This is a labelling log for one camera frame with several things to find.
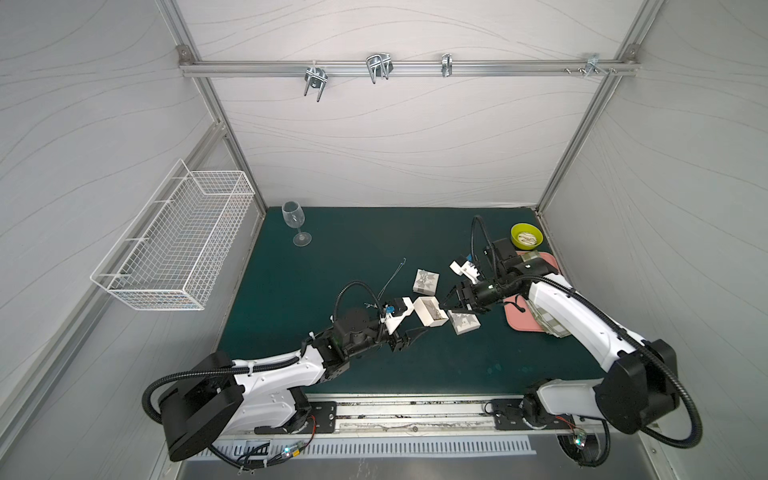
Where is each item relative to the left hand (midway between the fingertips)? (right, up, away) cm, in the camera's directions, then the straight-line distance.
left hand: (421, 316), depth 72 cm
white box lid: (+14, -6, +16) cm, 22 cm away
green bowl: (+42, +20, +36) cm, 59 cm away
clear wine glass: (-41, +26, +31) cm, 58 cm away
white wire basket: (-59, +16, -3) cm, 61 cm away
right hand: (+7, +1, +4) cm, 8 cm away
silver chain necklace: (-7, +5, +29) cm, 30 cm away
